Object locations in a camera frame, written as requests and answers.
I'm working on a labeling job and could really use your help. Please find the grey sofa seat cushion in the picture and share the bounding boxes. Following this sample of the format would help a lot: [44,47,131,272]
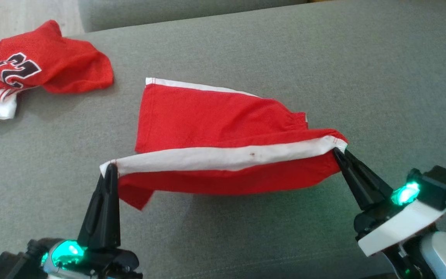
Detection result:
[0,0,446,279]

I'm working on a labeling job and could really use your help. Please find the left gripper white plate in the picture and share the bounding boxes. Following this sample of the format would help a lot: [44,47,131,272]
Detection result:
[27,164,143,279]

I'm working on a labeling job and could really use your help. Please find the red shorts with white stripes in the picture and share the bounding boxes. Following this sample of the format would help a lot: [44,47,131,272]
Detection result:
[99,77,348,211]

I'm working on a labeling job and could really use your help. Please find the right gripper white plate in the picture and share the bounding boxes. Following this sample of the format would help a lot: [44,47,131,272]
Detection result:
[333,148,446,257]

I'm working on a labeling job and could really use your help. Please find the red jersey number 23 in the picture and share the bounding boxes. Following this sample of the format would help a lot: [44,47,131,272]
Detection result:
[0,20,114,133]

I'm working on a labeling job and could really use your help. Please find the grey sofa back cushion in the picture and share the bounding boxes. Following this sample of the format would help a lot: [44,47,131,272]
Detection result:
[77,0,309,33]

